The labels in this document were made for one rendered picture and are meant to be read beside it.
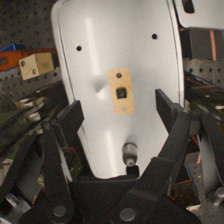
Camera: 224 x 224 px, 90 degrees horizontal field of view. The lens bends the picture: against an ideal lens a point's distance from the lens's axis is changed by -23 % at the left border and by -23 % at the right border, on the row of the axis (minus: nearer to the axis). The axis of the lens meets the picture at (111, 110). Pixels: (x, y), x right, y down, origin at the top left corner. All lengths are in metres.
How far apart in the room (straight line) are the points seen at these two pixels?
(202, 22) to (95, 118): 0.28
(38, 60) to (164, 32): 0.21
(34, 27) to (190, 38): 0.59
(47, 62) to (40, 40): 0.41
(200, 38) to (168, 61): 0.09
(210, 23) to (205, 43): 0.05
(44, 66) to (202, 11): 0.29
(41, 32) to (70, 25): 0.40
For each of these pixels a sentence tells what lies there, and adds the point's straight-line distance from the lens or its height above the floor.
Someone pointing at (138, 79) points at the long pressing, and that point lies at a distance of 0.25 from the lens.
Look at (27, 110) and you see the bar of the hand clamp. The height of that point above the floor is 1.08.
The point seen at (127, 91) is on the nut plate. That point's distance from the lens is 0.25.
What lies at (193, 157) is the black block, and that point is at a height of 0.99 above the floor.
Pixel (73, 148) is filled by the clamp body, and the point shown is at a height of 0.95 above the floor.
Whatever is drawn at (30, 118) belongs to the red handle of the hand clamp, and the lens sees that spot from 0.24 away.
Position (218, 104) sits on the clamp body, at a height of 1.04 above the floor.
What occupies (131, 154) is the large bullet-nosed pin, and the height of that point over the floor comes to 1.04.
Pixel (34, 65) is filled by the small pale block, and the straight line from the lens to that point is 0.22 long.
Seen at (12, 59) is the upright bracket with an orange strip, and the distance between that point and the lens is 0.24.
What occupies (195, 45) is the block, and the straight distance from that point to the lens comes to 0.30.
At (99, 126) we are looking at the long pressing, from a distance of 0.29.
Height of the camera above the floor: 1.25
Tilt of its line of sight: 66 degrees down
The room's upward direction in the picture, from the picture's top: 167 degrees counter-clockwise
